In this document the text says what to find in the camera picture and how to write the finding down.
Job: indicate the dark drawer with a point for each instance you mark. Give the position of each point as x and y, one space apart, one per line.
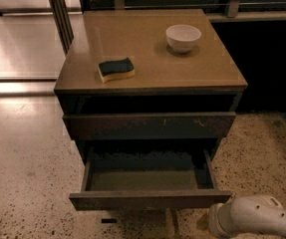
155 180
149 126

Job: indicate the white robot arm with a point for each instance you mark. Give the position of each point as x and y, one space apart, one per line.
257 214

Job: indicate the brown drawer cabinet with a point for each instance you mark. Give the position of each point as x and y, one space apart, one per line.
204 80

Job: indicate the dark top drawer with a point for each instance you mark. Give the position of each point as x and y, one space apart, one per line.
149 126

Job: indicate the yellow green sponge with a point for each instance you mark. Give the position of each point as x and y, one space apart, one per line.
116 70

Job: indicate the white ceramic bowl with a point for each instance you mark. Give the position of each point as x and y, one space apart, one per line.
182 38

